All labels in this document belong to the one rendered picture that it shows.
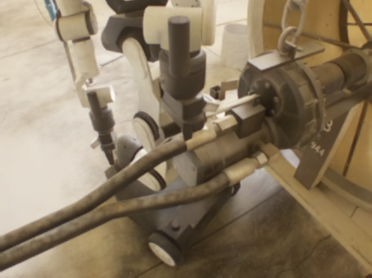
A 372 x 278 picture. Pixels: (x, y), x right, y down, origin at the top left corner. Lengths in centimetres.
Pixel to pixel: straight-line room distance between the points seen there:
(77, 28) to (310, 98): 70
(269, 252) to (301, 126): 96
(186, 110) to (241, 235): 113
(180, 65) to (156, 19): 9
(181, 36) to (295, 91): 37
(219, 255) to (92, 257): 66
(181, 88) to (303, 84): 33
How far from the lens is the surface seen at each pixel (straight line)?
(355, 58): 111
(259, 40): 176
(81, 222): 63
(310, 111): 73
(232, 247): 154
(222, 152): 70
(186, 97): 53
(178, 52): 44
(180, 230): 132
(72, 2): 93
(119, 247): 155
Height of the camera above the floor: 140
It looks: 43 degrees down
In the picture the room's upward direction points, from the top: straight up
